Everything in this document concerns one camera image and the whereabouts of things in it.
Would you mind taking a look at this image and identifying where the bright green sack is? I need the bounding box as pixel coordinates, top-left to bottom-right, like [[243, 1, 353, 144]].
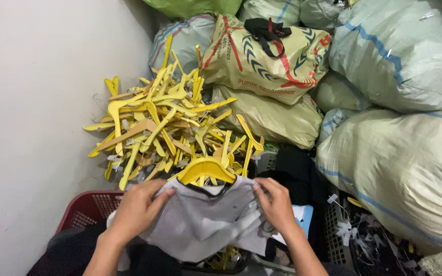
[[142, 0, 242, 19]]

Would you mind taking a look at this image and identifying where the black strap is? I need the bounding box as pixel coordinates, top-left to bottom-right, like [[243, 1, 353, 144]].
[[244, 18, 293, 59]]

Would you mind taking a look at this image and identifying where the grey sack with striped edge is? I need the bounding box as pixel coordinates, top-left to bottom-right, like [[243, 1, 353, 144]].
[[149, 15, 217, 79]]

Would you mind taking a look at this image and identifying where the blue plastic item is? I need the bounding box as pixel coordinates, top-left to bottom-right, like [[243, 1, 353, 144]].
[[292, 204, 314, 239]]

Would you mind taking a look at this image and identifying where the black clothing in red basket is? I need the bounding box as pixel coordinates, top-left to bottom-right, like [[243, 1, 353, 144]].
[[26, 220, 183, 276]]

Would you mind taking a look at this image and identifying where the printed yellow fertiliser sack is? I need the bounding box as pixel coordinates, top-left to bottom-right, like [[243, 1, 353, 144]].
[[200, 14, 331, 106]]

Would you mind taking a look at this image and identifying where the grey plastic basket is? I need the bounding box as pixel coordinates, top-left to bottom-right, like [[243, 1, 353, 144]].
[[252, 150, 279, 175]]

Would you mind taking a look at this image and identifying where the large cream blue-striped sack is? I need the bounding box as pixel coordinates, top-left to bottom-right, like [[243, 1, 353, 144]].
[[315, 109, 442, 257]]

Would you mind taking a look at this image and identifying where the person's left hand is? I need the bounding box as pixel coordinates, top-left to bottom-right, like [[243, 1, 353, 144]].
[[108, 178, 176, 246]]

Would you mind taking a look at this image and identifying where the red plastic basket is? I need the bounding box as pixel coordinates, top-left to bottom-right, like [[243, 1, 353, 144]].
[[55, 190, 125, 235]]

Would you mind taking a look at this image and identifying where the plain yellowish woven sack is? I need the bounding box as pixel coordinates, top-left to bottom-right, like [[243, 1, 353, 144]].
[[210, 84, 324, 150]]

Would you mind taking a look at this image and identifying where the pile of yellow plastic hangers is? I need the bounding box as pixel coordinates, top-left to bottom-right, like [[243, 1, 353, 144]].
[[83, 34, 265, 191]]

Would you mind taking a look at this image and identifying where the dull green woven sack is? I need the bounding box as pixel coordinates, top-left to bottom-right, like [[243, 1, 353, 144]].
[[311, 70, 373, 114]]

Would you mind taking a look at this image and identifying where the dark basket of white tags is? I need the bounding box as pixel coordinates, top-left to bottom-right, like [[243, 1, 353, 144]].
[[323, 187, 430, 276]]

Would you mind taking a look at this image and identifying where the black basket with hanger bits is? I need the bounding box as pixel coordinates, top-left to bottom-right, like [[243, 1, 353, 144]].
[[181, 246, 253, 275]]

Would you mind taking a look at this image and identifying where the person's right hand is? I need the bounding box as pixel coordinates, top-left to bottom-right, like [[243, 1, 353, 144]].
[[252, 177, 302, 235]]

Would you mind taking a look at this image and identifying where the white mesh garment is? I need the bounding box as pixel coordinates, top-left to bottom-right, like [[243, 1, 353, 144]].
[[107, 176, 279, 263]]

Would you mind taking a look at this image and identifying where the green plastic basket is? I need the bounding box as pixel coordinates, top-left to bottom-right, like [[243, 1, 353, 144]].
[[240, 134, 280, 152]]

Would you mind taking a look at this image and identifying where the pale green woven sack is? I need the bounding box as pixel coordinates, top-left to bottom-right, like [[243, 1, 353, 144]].
[[239, 0, 302, 27]]

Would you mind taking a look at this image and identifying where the yellow hanger inside garment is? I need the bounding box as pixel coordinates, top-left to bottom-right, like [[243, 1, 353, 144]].
[[176, 157, 237, 186]]

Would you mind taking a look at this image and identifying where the heap of black clothing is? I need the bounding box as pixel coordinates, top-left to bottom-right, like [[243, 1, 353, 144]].
[[257, 145, 331, 261]]

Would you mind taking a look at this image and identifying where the huge pale blue-striped sack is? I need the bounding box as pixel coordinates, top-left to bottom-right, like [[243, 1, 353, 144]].
[[329, 0, 442, 114]]

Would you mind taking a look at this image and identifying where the small pale blue sack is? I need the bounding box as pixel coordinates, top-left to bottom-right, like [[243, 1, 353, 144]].
[[316, 108, 360, 145]]

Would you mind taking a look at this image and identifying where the grey plastic sack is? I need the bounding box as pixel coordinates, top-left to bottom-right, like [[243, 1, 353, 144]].
[[300, 0, 347, 32]]

